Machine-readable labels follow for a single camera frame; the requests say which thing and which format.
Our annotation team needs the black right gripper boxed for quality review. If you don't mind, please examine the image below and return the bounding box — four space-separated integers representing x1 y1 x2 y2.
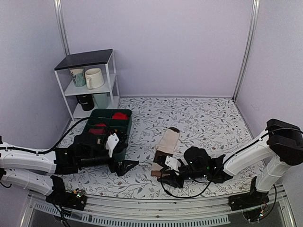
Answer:
158 163 208 189

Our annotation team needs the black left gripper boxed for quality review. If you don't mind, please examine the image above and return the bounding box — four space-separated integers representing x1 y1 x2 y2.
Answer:
79 149 139 177

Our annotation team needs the cream and brown sock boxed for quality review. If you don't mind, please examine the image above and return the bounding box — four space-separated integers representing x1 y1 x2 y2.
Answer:
151 127 180 178

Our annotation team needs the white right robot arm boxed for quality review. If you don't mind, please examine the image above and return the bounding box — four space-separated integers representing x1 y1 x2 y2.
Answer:
157 119 303 206

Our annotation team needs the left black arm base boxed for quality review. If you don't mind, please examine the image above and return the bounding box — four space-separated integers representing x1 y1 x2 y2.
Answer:
45 175 87 211

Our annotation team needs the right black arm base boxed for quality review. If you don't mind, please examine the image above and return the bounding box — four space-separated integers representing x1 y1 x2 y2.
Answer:
228 176 269 211

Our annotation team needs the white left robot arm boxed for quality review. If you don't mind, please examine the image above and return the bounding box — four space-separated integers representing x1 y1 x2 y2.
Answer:
0 132 139 205

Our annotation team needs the dark red rolled sock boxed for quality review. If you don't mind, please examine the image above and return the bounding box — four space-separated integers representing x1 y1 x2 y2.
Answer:
89 128 106 135

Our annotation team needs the red rolled sock middle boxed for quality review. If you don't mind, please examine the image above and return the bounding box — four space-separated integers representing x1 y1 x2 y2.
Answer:
94 123 107 127

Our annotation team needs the green divided organizer tray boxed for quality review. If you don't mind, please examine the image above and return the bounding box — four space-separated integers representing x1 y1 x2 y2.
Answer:
83 109 132 162

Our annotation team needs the red rolled sock back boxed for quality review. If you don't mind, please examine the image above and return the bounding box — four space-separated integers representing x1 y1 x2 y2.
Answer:
112 112 129 120

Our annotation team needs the floral table mat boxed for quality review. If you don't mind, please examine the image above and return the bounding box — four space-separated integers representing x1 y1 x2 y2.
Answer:
62 97 264 200

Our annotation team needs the pale green mug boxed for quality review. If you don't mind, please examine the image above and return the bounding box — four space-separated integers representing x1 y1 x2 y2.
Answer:
93 93 108 109

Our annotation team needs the black mug with lettering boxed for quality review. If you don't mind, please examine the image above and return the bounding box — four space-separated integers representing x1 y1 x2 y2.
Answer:
76 94 95 111

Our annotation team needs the cream ceramic mug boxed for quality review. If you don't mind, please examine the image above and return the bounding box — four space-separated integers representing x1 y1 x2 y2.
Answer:
85 68 104 90

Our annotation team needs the white shelf with black top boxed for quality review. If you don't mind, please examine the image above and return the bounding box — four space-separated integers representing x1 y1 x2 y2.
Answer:
54 49 120 121

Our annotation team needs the teal patterned mug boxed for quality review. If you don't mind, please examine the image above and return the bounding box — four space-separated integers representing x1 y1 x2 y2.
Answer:
69 68 86 87

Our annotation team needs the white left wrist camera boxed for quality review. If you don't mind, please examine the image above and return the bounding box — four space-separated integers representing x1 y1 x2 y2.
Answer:
105 133 119 158

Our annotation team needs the aluminium front rail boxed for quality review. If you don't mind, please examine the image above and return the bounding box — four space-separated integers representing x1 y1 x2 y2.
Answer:
21 184 300 227

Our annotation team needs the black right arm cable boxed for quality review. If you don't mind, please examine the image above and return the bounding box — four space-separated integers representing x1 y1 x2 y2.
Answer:
160 165 214 199

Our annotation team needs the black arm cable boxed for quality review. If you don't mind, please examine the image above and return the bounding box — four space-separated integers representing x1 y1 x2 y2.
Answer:
160 165 214 199
0 117 92 156

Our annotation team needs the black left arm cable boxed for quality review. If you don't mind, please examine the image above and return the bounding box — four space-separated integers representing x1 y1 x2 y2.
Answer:
0 117 92 156

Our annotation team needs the left aluminium corner post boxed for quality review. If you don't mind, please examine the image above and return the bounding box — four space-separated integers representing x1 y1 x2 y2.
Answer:
53 0 70 56

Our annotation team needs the aluminium corner post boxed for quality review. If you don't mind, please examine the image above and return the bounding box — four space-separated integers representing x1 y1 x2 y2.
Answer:
232 0 260 102
53 0 70 56

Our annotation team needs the right aluminium corner post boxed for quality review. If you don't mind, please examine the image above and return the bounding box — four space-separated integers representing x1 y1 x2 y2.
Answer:
232 0 260 102

